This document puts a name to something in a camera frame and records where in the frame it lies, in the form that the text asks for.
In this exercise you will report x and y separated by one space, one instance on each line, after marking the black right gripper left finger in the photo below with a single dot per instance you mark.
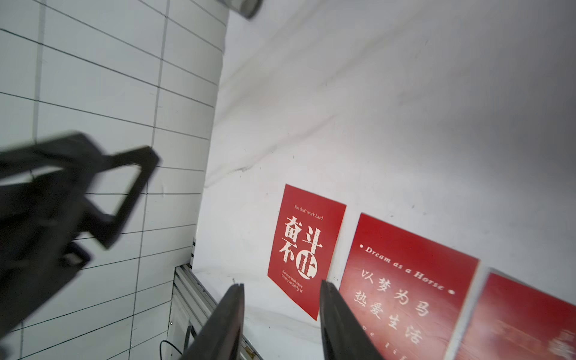
221 336

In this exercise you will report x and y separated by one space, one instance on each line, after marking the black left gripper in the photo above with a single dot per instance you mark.
55 190

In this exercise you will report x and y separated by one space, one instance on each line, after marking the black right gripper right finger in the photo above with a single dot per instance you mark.
342 336

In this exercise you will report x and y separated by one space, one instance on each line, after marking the red postcard large characters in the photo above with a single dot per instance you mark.
304 242

